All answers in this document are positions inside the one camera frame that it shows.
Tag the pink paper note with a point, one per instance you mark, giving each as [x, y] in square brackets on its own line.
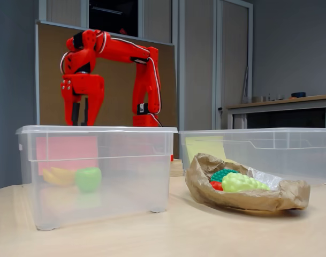
[66, 152]

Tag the yellow paper note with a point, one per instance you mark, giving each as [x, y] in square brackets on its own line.
[203, 147]

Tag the dark blue bowl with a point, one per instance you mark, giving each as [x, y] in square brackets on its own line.
[298, 94]

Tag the dark screen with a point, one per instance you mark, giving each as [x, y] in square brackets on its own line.
[112, 13]

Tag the light green toy grapes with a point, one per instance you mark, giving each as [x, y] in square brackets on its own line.
[240, 183]

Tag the grey tape roll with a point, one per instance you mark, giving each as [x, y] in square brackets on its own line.
[259, 99]

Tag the dark green bumpy toy vegetable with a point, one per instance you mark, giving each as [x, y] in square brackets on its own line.
[220, 175]

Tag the brown cork pin board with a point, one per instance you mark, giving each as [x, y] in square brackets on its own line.
[50, 80]

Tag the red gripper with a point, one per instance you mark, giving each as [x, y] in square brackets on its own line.
[85, 85]

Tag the green toy apple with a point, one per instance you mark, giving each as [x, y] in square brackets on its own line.
[87, 179]

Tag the wooden base block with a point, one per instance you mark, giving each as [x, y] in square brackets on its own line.
[176, 168]

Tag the crumpled brown paper bag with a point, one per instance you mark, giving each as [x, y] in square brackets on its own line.
[245, 200]

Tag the yellow toy banana bunch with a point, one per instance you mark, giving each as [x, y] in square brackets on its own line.
[58, 176]

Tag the grey shutter cabinet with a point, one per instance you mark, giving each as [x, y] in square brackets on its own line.
[66, 13]
[232, 32]

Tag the red toy chili pepper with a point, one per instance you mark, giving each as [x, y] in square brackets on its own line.
[216, 185]

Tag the clear plastic bin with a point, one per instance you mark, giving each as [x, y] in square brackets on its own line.
[125, 192]
[286, 160]

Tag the red robot arm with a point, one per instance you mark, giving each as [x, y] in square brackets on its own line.
[125, 49]

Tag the wooden side table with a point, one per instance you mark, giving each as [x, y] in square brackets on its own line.
[286, 101]

